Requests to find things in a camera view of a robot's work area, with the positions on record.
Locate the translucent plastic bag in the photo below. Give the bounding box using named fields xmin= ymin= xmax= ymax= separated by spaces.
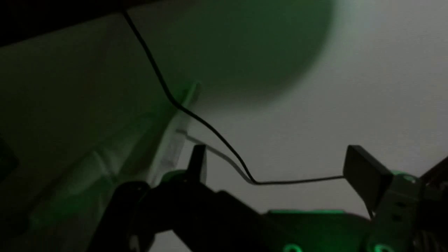
xmin=0 ymin=81 xmax=203 ymax=252

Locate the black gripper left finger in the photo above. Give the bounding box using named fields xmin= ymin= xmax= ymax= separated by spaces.
xmin=88 ymin=143 xmax=268 ymax=252

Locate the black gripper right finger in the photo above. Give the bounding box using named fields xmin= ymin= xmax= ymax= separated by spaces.
xmin=343 ymin=144 xmax=448 ymax=252

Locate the thin black keyboard cable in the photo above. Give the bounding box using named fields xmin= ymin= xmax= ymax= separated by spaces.
xmin=120 ymin=10 xmax=348 ymax=186

